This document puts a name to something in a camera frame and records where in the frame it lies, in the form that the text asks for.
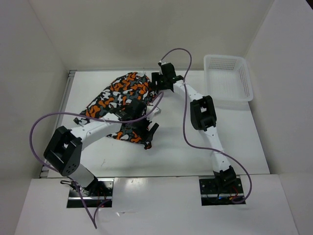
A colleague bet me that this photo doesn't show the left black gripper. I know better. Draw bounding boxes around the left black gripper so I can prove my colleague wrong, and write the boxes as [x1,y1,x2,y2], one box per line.
[131,112,158,141]

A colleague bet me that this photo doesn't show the orange camouflage shorts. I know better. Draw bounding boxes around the orange camouflage shorts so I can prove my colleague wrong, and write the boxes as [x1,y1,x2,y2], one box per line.
[73,71,155,145]

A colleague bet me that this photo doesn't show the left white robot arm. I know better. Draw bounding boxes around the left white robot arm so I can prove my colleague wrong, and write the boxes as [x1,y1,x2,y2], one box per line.
[44,99,160,196]

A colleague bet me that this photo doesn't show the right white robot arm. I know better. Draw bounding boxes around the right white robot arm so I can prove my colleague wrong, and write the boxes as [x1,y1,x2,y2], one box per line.
[150,61,236,194]

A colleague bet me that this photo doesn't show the white plastic basket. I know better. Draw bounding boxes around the white plastic basket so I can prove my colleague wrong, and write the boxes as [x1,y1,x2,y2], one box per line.
[203,54,254,109]

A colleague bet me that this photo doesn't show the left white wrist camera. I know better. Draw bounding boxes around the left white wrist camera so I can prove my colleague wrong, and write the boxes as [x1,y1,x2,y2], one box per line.
[149,106,161,118]

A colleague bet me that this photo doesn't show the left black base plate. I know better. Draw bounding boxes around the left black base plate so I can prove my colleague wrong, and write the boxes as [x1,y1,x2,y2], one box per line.
[60,179,114,209]

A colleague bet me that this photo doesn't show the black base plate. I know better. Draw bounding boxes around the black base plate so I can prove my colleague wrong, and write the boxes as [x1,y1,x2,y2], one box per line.
[60,179,114,209]
[199,178,245,206]

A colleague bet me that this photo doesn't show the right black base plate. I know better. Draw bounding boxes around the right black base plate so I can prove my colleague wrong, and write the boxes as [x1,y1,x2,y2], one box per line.
[199,178,245,206]

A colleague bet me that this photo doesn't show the aluminium table edge rail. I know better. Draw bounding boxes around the aluminium table edge rail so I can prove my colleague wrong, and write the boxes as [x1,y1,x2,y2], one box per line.
[40,70,78,178]

